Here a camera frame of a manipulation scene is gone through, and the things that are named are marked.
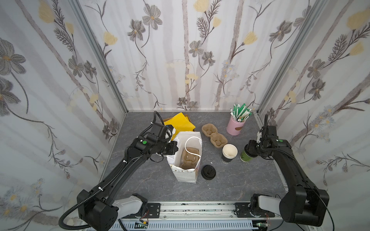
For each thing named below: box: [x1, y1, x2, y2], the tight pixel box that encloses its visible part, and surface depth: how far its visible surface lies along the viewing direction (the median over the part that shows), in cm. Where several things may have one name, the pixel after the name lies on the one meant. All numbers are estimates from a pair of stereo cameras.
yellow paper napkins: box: [163, 112, 197, 141], surface depth 110 cm
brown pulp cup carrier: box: [201, 123, 228, 149], surface depth 103 cm
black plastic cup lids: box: [200, 164, 216, 181], surface depth 87 cm
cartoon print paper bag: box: [166, 131, 203, 184], surface depth 72 cm
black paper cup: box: [221, 143, 239, 164], surface depth 88 cm
